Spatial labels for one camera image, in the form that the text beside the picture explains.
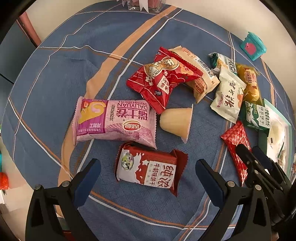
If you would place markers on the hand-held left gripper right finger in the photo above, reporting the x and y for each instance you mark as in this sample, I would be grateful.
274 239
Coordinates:
207 175

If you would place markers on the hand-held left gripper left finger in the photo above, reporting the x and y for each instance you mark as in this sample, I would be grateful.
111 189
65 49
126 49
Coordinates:
89 175

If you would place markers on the orange plastic object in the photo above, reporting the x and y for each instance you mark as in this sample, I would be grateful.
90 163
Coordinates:
3 180

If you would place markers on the beige snack packet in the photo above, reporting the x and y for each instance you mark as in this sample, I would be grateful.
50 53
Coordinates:
203 76

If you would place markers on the red peanut snack packet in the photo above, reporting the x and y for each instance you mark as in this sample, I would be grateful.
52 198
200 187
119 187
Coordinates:
161 78

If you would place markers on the small teal box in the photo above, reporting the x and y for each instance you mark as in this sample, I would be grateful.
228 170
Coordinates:
252 46

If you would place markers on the green white milk biscuit packet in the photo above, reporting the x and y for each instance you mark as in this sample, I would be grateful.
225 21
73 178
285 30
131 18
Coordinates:
255 115

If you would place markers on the white packet with black script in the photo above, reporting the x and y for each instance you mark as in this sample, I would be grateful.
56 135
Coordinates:
229 97

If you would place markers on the red white milk biscuit packet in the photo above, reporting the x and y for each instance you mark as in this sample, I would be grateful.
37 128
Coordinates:
150 169

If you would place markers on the green white striped snack packet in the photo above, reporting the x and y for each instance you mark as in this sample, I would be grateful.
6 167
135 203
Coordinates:
227 62

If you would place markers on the red patterned slim packet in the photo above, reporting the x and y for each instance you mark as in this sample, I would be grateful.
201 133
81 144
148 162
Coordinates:
235 143

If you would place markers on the yellow cake packet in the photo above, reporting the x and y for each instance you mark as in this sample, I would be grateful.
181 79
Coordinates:
251 81

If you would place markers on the white tray with teal rim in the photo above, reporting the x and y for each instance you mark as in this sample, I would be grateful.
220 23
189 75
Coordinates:
278 134

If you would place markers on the pink swiss roll packet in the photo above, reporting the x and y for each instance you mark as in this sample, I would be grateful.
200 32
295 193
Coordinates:
115 120

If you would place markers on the clear glass vase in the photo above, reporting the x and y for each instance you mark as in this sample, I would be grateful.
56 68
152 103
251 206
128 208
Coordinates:
144 5

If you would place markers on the blue plaid tablecloth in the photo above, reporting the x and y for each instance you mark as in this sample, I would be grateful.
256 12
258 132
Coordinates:
69 69

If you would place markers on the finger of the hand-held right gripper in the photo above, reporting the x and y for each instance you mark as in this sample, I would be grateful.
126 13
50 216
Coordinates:
248 160
266 160

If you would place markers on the pale yellow jelly cup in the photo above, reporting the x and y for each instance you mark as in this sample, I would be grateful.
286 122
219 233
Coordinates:
175 121

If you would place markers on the reddish wooden trim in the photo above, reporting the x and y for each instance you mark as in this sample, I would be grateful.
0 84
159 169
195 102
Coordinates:
29 29

